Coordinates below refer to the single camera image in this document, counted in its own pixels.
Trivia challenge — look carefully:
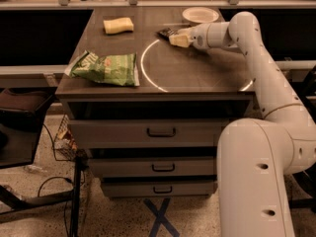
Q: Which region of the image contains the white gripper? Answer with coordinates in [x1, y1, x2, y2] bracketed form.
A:
[169, 24, 211, 50]

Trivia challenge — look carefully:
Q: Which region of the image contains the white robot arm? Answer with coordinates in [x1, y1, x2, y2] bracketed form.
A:
[169, 12, 316, 237]

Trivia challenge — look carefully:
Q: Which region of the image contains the green jalapeno chip bag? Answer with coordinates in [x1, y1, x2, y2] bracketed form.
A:
[64, 50, 139, 87]

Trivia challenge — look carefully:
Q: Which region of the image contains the bottom grey drawer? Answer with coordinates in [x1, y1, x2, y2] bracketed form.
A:
[101, 180, 217, 198]

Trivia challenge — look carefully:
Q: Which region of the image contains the dark chair left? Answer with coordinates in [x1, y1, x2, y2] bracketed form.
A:
[0, 89, 82, 237]

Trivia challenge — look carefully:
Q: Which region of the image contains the grey drawer cabinet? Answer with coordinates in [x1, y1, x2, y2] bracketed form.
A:
[56, 7, 254, 183]

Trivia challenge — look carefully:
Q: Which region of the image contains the black floor cable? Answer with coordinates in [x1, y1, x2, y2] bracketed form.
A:
[37, 176, 74, 198]

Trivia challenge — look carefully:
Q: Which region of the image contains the top grey drawer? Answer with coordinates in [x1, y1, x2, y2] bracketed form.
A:
[69, 118, 228, 149]

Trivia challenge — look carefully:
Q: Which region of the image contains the grey drawer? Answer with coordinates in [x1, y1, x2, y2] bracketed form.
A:
[88, 156, 216, 178]
[101, 180, 217, 198]
[69, 118, 228, 149]

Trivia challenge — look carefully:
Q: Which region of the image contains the yellow sponge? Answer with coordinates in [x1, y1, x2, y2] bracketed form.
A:
[104, 17, 134, 35]

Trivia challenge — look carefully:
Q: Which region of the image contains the white bowl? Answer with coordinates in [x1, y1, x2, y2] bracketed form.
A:
[182, 7, 219, 25]

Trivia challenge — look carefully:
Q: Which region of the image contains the wire basket with items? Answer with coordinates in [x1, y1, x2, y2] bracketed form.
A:
[53, 115, 77, 161]

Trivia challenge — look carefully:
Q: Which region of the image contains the middle grey drawer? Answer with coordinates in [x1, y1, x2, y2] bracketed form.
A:
[88, 156, 216, 178]

